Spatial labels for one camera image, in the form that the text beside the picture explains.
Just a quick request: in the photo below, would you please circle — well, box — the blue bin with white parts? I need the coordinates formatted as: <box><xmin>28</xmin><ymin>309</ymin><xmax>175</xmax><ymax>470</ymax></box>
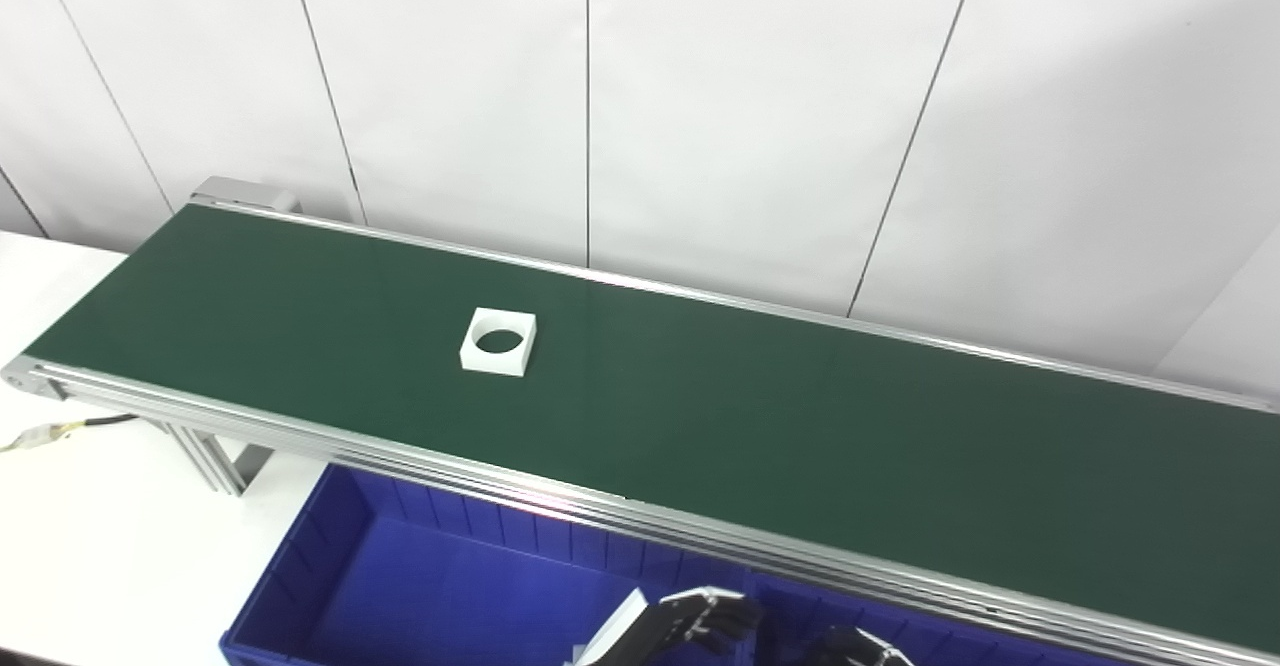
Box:
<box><xmin>219</xmin><ymin>461</ymin><xmax>766</xmax><ymax>666</ymax></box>

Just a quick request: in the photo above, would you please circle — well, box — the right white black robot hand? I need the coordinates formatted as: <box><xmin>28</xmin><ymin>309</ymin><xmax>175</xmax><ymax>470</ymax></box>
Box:
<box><xmin>804</xmin><ymin>625</ymin><xmax>917</xmax><ymax>666</ymax></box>

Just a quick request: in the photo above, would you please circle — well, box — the white square part with hole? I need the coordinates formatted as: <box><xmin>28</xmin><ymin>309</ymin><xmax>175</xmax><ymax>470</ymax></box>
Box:
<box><xmin>459</xmin><ymin>307</ymin><xmax>538</xmax><ymax>379</ymax></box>

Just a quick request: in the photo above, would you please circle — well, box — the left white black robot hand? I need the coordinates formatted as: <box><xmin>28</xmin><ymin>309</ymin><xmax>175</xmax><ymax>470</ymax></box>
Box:
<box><xmin>570</xmin><ymin>586</ymin><xmax>767</xmax><ymax>666</ymax></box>

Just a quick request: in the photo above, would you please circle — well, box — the blue bin with black cylinders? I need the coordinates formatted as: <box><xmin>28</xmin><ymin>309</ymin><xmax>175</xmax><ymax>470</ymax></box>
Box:
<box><xmin>745</xmin><ymin>568</ymin><xmax>1136</xmax><ymax>666</ymax></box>

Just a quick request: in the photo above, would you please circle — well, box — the cable with yellow white connector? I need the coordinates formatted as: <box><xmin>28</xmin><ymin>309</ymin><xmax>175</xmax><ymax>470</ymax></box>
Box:
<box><xmin>0</xmin><ymin>412</ymin><xmax>138</xmax><ymax>453</ymax></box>

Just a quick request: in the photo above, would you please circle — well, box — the aluminium conveyor leg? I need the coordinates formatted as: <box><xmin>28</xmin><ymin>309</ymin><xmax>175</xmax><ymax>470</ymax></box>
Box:
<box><xmin>158</xmin><ymin>420</ymin><xmax>277</xmax><ymax>498</ymax></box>

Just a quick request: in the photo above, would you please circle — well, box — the grey conveyor motor housing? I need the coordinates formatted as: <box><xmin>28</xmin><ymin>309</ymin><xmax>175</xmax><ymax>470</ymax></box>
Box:
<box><xmin>189</xmin><ymin>175</ymin><xmax>302</xmax><ymax>215</ymax></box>

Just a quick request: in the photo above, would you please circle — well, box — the green conveyor belt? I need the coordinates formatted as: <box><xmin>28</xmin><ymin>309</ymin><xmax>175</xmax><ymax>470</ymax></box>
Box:
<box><xmin>0</xmin><ymin>191</ymin><xmax>1280</xmax><ymax>666</ymax></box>
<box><xmin>22</xmin><ymin>204</ymin><xmax>1280</xmax><ymax>652</ymax></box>

